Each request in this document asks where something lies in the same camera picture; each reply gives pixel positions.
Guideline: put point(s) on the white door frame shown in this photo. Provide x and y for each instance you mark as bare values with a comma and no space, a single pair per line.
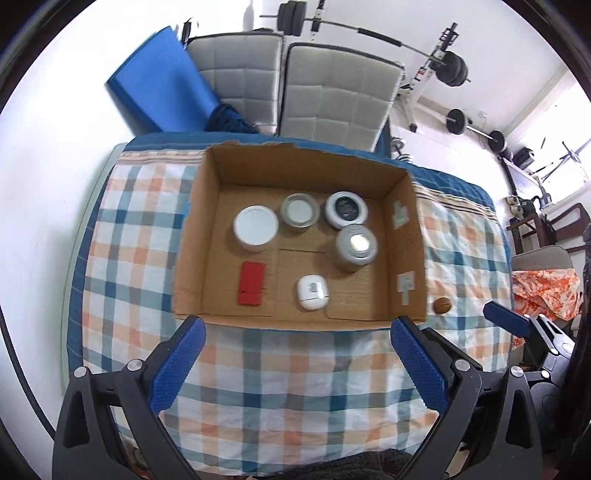
538,99

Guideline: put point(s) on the black upright tool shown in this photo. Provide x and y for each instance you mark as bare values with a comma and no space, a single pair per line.
187,28

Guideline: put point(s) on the brown walnut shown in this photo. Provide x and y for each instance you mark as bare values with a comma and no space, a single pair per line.
442,306

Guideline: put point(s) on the dark wooden chair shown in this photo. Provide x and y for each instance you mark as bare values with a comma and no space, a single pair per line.
568,221

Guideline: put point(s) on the exercise machine frame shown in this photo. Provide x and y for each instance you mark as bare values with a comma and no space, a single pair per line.
565,159

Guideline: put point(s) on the barbell on rack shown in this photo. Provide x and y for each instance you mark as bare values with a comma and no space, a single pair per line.
408,110

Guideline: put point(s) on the silver round tin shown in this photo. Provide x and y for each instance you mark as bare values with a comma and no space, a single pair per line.
356,249

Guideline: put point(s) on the short barbell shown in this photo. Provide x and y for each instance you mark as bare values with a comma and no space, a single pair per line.
457,121

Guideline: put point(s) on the black treadmill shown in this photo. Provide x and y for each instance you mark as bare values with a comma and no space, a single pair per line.
526,182

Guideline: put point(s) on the small red box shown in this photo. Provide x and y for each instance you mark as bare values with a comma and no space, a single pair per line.
251,282

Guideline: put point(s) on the blue exercise mat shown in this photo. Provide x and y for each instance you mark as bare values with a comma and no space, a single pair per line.
161,78

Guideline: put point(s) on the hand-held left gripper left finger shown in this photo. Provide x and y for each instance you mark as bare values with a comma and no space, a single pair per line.
175,364

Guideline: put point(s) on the black speaker box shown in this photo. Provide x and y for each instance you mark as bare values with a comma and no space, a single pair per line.
524,158

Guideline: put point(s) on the orange white patterned cloth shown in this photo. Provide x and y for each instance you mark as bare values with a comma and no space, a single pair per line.
545,290

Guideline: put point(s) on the plaid blanket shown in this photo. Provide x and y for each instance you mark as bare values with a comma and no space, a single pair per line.
277,397

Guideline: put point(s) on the grey tufted cushion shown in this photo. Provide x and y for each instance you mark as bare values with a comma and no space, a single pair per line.
240,78
337,97

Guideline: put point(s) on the chrome dumbbell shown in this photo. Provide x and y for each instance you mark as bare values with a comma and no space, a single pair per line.
400,147

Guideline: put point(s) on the dark blue knitted cloth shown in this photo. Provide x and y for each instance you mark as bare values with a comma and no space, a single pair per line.
228,118

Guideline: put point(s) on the white tin with black lid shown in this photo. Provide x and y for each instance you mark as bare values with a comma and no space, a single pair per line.
346,208

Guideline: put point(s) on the grey chair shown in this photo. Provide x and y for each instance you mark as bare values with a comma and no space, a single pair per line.
542,258

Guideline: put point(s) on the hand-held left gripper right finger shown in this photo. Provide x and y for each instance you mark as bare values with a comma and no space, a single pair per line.
418,364

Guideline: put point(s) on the glass jar with lid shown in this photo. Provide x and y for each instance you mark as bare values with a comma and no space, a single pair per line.
299,210

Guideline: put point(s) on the white earbud case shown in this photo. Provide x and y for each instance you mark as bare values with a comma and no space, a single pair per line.
311,291

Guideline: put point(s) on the black weight plates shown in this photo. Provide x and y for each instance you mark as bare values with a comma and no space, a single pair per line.
504,151

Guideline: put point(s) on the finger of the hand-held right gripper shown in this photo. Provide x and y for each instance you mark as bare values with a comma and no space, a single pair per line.
450,347
505,317

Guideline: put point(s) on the cardboard box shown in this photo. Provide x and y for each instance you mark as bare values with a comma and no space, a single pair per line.
279,286

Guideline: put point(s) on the long barbell with black plates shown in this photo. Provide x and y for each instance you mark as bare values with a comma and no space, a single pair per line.
383,37

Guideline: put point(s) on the white shoe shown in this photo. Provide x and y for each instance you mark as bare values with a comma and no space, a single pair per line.
518,210
510,201

